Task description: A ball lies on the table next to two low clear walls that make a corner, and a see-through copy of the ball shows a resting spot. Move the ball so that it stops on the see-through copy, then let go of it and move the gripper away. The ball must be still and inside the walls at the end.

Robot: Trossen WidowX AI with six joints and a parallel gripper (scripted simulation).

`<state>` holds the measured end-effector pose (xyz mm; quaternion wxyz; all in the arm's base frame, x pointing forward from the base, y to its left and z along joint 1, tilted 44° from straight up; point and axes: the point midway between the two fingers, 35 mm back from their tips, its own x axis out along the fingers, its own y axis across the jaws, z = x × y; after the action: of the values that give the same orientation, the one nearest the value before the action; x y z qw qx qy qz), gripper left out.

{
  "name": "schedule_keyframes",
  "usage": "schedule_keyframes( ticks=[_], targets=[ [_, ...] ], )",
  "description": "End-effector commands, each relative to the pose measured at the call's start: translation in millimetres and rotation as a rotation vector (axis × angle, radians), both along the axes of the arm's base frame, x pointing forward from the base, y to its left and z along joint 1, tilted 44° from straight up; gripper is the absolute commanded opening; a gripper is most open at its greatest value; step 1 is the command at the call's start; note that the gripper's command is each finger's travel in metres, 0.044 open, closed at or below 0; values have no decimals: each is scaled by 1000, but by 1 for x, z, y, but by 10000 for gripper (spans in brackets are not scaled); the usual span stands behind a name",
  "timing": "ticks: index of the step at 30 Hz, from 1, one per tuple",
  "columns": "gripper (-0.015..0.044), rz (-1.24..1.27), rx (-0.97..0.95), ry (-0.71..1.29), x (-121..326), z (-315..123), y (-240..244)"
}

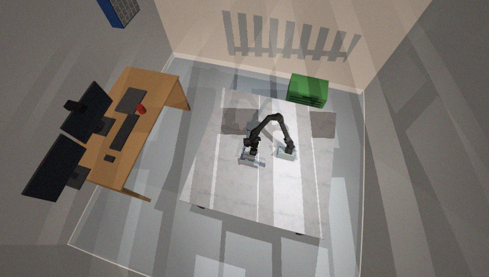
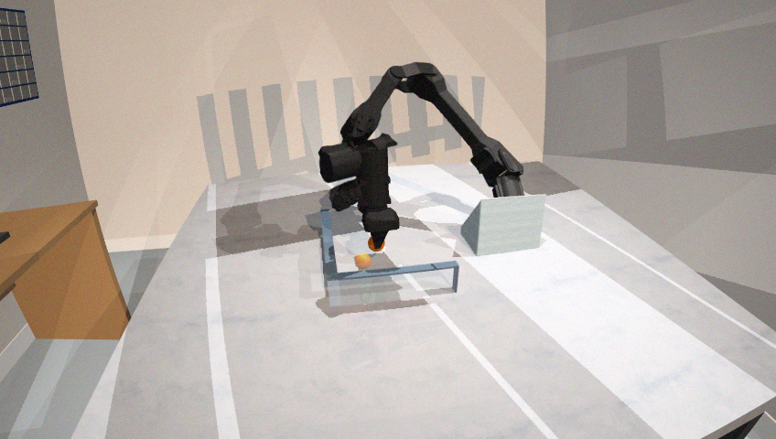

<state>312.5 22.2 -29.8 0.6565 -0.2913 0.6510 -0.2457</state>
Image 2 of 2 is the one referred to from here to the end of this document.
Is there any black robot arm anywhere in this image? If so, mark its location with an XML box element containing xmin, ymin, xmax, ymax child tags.
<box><xmin>318</xmin><ymin>62</ymin><xmax>524</xmax><ymax>211</ymax></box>

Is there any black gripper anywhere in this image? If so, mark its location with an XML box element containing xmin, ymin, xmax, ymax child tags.
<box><xmin>357</xmin><ymin>171</ymin><xmax>399</xmax><ymax>249</ymax></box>

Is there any translucent orange ball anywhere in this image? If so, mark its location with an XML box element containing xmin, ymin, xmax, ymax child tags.
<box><xmin>354</xmin><ymin>253</ymin><xmax>372</xmax><ymax>269</ymax></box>

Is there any brown ball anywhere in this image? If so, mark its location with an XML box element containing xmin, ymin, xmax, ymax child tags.
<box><xmin>368</xmin><ymin>237</ymin><xmax>385</xmax><ymax>252</ymax></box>

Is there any clear l-shaped low wall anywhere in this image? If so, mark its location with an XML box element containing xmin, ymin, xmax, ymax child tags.
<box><xmin>320</xmin><ymin>209</ymin><xmax>459</xmax><ymax>293</ymax></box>

